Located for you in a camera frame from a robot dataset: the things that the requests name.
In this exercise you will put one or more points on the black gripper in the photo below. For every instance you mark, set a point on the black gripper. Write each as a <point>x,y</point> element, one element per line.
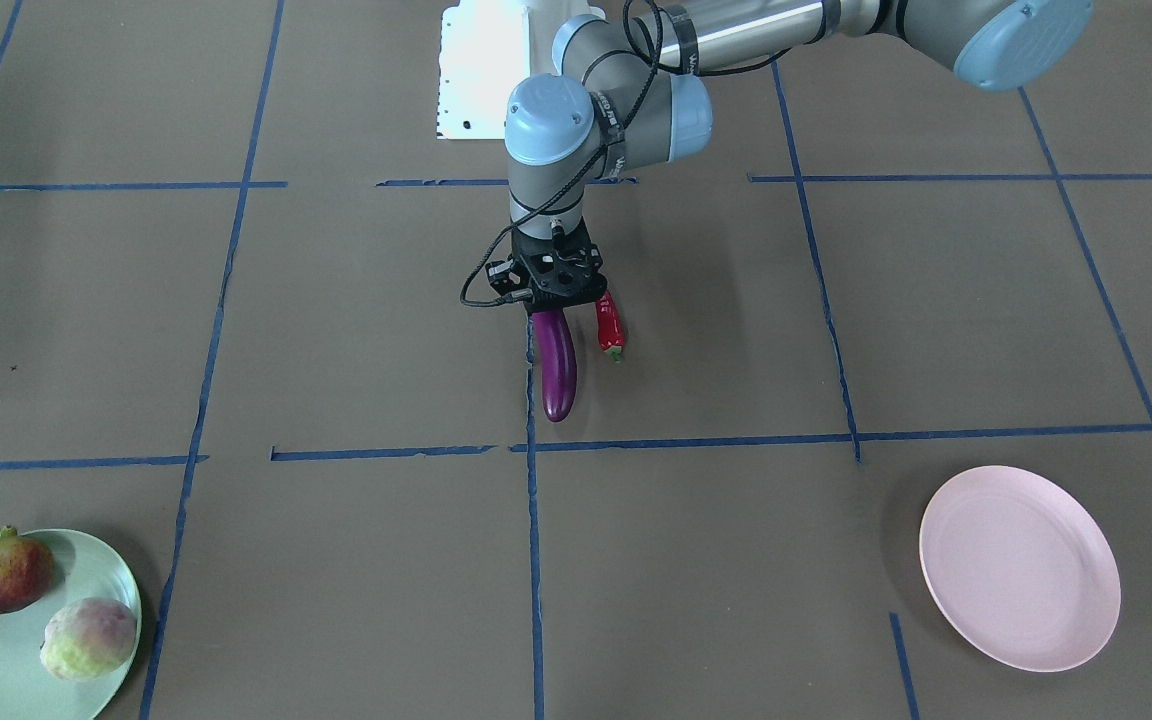
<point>505,273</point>

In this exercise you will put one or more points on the purple eggplant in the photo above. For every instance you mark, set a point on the purple eggplant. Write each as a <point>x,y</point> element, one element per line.
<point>559,370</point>

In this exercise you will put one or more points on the red chili pepper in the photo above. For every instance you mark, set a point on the red chili pepper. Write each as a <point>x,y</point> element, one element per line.
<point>611,334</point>

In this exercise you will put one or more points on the pink green peach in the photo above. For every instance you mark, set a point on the pink green peach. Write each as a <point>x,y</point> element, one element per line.
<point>88,639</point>

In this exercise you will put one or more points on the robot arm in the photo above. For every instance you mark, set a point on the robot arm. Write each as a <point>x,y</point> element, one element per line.
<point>629,93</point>

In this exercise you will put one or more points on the pink plate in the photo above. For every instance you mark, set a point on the pink plate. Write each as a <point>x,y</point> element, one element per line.
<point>1019,569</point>

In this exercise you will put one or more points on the green plate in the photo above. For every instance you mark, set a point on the green plate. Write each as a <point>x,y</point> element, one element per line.
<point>87,567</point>

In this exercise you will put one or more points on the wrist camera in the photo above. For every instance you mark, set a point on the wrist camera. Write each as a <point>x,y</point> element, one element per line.
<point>509,278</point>

